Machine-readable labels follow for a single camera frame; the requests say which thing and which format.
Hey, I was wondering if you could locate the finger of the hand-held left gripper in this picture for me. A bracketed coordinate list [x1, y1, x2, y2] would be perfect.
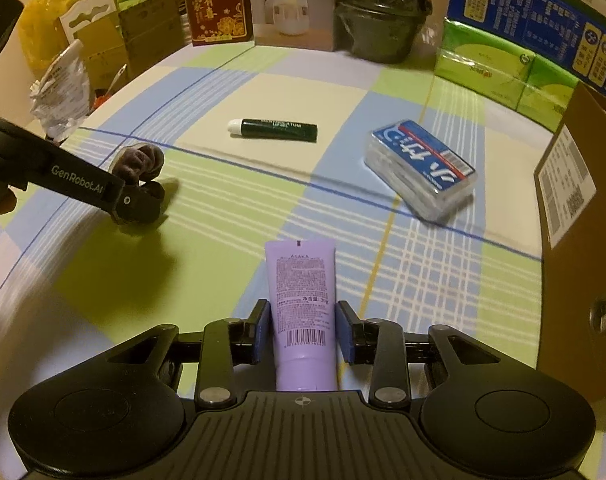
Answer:
[110, 184, 167, 224]

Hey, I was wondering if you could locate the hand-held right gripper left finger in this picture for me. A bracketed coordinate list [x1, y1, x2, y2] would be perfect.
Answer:
[106, 299, 271, 409]

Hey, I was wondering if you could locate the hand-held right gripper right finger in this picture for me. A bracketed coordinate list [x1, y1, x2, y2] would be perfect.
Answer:
[335, 300, 504, 409]

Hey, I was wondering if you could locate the dark hair scrunchie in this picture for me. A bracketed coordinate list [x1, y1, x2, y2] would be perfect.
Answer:
[114, 144, 167, 201]

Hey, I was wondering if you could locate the purple cream tube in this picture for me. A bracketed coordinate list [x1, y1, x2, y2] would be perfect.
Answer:
[264, 239, 339, 392]

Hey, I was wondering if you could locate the brown cardboard box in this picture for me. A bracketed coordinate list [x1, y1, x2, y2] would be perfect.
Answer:
[533, 80, 606, 402]

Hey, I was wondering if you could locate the plaid cloth desktop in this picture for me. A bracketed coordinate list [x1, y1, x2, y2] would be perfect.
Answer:
[0, 35, 600, 480]

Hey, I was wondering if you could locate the crumpled silver bag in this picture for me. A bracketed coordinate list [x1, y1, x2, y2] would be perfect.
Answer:
[28, 40, 94, 141]

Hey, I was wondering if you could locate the olive box with white cutout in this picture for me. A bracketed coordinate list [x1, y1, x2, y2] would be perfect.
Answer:
[58, 0, 132, 96]

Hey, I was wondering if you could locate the yellow plastic bag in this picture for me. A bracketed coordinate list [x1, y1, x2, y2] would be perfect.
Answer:
[20, 0, 84, 72]

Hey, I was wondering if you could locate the dark green lip balm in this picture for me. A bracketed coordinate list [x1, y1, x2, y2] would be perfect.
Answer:
[228, 117, 319, 145]

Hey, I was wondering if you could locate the plain olive box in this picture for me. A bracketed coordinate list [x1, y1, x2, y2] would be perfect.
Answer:
[117, 0, 187, 74]

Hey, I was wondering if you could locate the blue label tissue pack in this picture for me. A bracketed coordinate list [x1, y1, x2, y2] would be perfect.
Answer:
[363, 119, 479, 224]

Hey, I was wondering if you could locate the red gift box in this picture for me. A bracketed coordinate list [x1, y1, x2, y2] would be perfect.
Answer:
[179, 0, 254, 47]

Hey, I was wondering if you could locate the white humidifier box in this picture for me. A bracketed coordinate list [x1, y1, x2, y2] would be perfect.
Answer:
[248, 0, 339, 53]

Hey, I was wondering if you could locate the dark wrapped jar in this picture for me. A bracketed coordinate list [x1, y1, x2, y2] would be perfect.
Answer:
[333, 0, 434, 65]

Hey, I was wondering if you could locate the green tissue pack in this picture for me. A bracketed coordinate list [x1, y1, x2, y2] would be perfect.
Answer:
[433, 17, 538, 92]
[515, 52, 586, 134]

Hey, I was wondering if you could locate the blue carton box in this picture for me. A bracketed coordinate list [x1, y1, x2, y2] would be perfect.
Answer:
[445, 0, 606, 107]

